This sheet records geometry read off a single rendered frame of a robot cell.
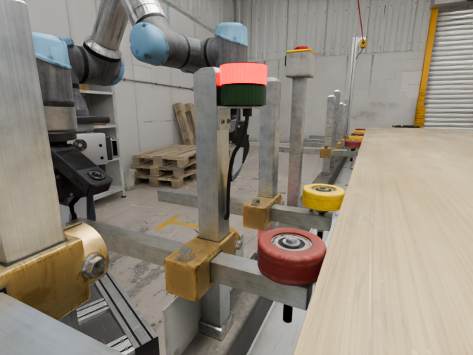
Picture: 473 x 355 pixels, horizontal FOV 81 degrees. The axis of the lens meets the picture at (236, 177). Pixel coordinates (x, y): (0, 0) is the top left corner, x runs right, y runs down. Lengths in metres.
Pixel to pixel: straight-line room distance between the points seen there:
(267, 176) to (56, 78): 0.43
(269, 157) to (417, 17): 8.04
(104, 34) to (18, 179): 0.86
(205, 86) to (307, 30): 8.06
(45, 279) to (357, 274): 0.26
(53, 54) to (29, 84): 0.34
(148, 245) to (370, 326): 0.31
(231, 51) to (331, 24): 7.76
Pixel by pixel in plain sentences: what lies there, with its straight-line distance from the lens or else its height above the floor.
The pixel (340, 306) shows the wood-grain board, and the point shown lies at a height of 0.90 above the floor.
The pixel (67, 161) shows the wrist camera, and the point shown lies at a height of 0.98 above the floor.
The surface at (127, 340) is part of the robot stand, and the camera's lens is 1.25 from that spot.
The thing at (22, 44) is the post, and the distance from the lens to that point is 0.21.
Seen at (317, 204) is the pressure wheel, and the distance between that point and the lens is 0.54.
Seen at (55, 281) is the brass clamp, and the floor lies 0.95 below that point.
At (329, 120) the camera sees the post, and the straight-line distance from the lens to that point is 1.59.
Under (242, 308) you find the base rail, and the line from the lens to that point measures 0.57.
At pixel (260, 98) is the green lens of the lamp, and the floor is 1.07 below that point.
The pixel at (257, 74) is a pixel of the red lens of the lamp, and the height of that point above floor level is 1.10.
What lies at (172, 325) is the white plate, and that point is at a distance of 0.45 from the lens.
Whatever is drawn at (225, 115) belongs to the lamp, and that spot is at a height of 1.05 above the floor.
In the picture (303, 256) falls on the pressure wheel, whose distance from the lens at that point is 0.31.
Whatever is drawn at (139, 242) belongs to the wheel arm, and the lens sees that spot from 0.46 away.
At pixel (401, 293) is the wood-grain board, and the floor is 0.90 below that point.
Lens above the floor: 1.06
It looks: 14 degrees down
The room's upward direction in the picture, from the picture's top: straight up
